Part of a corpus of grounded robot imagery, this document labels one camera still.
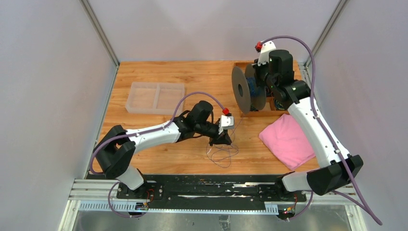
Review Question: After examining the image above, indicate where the dark grey filament spool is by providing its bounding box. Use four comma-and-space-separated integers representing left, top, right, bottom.
231, 64, 267, 115

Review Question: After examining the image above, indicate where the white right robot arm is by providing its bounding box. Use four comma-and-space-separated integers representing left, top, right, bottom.
253, 49, 363, 201

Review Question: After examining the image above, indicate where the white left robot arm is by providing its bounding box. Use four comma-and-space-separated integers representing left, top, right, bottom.
94, 101, 235, 199

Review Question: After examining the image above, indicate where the wooden compartment organizer tray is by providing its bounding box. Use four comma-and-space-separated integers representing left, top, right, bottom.
233, 62, 288, 117

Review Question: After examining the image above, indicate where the clear plastic divided tray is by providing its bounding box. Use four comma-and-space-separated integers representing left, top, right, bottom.
125, 82, 185, 116

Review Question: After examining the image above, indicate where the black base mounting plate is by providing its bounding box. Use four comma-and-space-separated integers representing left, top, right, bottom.
116, 174, 306, 211

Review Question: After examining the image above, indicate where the pink cloth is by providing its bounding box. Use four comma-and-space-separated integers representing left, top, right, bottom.
258, 114, 315, 170

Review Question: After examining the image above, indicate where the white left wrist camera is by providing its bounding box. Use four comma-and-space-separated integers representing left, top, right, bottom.
218, 115, 235, 135

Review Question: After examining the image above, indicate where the aluminium corner frame post right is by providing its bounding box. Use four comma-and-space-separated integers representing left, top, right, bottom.
311, 0, 349, 58

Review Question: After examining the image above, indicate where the aluminium corner frame post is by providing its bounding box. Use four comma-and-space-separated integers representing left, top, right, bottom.
79, 0, 120, 68
311, 0, 349, 58

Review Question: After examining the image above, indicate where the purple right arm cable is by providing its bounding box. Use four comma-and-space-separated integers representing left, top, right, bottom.
255, 35, 383, 226

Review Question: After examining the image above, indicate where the aluminium rail frame front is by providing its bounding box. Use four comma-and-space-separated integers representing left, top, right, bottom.
59, 175, 368, 231

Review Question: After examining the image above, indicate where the aluminium corner frame post left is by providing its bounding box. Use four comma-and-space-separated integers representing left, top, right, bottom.
79, 0, 120, 68

